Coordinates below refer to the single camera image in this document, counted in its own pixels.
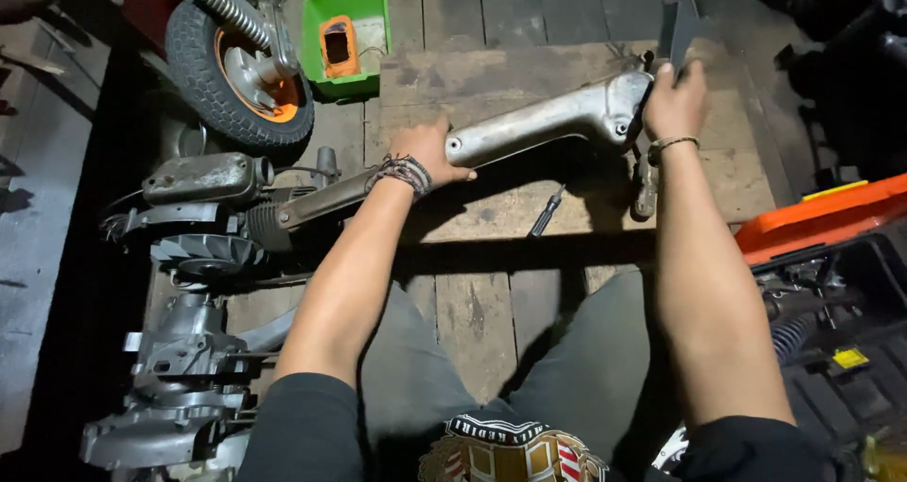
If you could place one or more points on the person's left hand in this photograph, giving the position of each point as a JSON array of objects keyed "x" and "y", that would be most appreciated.
[{"x": 421, "y": 152}]

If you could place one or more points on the person's right hand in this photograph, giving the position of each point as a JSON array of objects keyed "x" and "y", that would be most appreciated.
[{"x": 673, "y": 110}]

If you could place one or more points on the person's right fingers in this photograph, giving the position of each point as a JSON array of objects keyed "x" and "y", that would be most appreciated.
[{"x": 684, "y": 74}]

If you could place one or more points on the dark metal piece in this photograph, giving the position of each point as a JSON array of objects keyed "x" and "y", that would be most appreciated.
[{"x": 681, "y": 32}]

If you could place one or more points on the silver scooter fork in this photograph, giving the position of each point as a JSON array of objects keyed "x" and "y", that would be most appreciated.
[{"x": 545, "y": 117}]

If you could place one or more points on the worn wooden board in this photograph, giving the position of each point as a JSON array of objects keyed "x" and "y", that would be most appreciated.
[{"x": 730, "y": 177}]

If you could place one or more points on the black motorcycle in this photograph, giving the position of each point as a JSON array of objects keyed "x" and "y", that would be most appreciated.
[{"x": 850, "y": 64}]

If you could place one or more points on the orange toolbox lid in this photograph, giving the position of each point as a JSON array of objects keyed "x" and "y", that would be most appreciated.
[{"x": 815, "y": 220}]

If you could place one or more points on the blue coil spring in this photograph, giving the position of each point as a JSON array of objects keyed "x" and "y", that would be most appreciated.
[{"x": 790, "y": 337}]

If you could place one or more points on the grey trousers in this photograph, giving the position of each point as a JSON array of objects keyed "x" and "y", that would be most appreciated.
[{"x": 588, "y": 368}]

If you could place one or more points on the green plastic tray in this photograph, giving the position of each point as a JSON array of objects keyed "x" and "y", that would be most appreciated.
[{"x": 354, "y": 81}]

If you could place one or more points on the black toolbox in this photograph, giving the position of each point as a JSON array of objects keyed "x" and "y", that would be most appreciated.
[{"x": 850, "y": 368}]

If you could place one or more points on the orange plastic part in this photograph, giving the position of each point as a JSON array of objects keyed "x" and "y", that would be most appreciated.
[{"x": 339, "y": 46}]

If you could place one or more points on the chrome shock absorber spring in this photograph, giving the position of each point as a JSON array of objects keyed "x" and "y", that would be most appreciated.
[{"x": 230, "y": 11}]

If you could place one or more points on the scooter wheel with orange rim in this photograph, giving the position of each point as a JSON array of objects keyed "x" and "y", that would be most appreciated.
[{"x": 212, "y": 85}]

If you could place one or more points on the rusty grey metal muffler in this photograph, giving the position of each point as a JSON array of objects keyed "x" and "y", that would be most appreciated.
[{"x": 198, "y": 177}]

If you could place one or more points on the engine cylinder with fan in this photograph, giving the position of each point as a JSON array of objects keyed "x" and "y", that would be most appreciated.
[{"x": 212, "y": 248}]

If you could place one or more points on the black printed shirt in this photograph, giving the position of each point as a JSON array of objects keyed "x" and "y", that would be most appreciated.
[{"x": 305, "y": 432}]

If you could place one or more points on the red scooter body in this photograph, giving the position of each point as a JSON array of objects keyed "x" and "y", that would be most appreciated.
[{"x": 145, "y": 0}]

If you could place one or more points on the silver engine casing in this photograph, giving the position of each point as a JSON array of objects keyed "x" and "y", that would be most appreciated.
[{"x": 184, "y": 368}]

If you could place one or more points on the small grey metal bracket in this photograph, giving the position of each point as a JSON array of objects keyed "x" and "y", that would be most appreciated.
[{"x": 645, "y": 188}]

